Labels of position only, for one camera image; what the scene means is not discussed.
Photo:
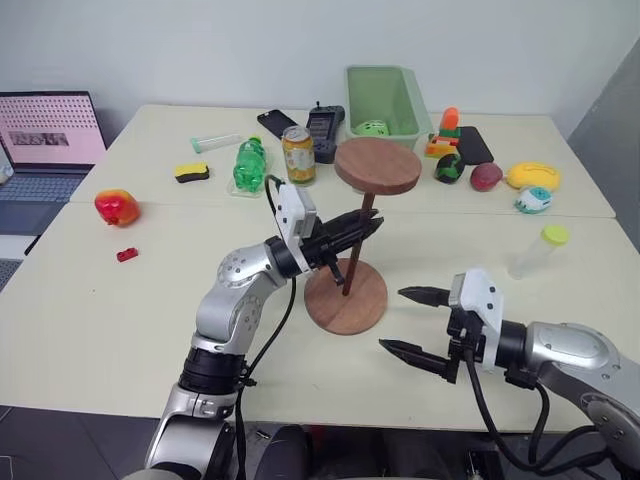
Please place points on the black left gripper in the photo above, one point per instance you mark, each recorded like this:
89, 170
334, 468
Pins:
315, 247

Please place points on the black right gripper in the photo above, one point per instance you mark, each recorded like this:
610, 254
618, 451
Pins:
462, 335

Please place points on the wooden pole with round top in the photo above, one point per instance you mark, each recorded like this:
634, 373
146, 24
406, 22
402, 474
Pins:
377, 167

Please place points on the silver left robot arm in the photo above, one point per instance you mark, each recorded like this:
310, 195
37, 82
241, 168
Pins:
235, 300

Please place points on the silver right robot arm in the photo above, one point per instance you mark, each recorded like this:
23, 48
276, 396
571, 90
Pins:
575, 345

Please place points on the round wooden base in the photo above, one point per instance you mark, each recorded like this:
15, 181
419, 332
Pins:
357, 307

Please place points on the yellow drink can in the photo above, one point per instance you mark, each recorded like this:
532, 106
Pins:
299, 160

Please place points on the light green toy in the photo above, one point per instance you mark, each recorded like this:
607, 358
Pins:
372, 129

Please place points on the black handheld controller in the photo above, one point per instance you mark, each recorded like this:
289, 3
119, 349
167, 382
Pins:
324, 131

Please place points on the green and black toy ball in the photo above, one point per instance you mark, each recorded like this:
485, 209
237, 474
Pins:
449, 169

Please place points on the green plastic bottle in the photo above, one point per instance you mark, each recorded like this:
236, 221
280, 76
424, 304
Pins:
249, 167

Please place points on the colourful toy block stack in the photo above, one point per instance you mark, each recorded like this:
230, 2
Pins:
444, 140

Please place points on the black smartphone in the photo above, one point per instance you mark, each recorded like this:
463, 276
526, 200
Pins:
276, 123
476, 145

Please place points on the clear tube with yellow cap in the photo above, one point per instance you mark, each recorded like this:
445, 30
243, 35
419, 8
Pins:
535, 252

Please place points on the green plastic bin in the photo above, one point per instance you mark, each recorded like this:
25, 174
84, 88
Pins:
400, 100

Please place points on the dark red toy fruit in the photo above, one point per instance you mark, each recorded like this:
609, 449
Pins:
486, 177

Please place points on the clear tube with green cap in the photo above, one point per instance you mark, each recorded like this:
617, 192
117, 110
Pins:
217, 142

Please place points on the white and teal toy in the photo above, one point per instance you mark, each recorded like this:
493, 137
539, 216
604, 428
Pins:
533, 200

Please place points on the yellow and black sponge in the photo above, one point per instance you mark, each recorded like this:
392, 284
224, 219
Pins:
191, 171

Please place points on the yellow plush toy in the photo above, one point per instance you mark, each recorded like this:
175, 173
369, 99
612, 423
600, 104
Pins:
532, 175

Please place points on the dark rounded shape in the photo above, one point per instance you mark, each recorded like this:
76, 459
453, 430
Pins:
284, 455

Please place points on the small red building brick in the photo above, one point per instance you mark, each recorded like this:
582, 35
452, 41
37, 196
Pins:
128, 254

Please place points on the grey open laptop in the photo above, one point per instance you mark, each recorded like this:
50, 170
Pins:
47, 130

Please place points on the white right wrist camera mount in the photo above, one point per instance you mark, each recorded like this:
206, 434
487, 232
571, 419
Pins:
480, 300

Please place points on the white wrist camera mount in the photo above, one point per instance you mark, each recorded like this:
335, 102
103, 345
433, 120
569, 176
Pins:
292, 210
480, 300

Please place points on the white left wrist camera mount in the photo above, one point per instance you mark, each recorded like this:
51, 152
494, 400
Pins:
292, 210

